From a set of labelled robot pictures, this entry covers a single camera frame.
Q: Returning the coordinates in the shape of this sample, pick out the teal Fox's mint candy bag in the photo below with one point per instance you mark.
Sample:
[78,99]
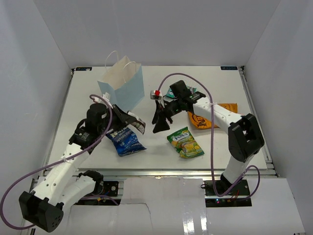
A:
[171,95]

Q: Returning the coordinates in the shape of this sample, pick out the brown chocolate bar wrapper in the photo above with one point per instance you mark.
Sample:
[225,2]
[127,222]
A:
[139,124]

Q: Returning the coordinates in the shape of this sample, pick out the white front cover sheet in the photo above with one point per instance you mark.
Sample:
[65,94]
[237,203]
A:
[172,206]

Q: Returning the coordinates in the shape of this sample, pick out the light blue paper bag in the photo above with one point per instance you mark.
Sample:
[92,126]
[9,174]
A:
[124,84]

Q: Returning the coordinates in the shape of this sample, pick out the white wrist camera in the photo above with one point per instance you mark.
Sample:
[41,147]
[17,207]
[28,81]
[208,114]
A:
[106,96]
[156,95]

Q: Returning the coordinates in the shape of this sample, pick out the green Fox's candy bag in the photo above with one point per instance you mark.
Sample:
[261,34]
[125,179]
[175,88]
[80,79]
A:
[185,144]

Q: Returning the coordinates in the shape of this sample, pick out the blue Kettle chips bag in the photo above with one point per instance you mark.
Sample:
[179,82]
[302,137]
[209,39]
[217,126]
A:
[125,142]

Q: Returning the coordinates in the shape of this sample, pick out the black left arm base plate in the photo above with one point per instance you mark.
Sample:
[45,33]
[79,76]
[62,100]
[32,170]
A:
[109,188]

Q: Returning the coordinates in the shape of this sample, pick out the orange Kettle chips bag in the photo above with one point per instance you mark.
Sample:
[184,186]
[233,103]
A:
[202,123]

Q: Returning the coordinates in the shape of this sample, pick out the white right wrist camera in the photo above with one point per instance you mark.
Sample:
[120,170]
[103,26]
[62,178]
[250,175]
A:
[156,95]

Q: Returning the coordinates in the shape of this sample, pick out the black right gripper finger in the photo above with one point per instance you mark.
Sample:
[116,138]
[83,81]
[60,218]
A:
[156,114]
[161,124]

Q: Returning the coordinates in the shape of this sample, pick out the aluminium front frame rail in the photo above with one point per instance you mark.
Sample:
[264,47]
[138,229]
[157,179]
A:
[115,172]

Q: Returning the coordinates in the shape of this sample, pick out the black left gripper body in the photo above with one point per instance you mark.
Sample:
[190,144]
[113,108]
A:
[102,127]

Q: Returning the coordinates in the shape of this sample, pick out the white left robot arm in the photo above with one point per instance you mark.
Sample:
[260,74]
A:
[45,205]

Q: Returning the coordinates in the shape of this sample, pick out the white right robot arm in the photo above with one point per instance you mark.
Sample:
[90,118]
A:
[244,135]

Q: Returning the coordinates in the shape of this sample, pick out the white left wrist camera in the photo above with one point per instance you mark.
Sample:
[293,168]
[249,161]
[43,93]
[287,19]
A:
[106,96]

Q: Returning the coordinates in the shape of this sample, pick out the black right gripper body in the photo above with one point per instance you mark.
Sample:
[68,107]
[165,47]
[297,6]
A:
[172,108]

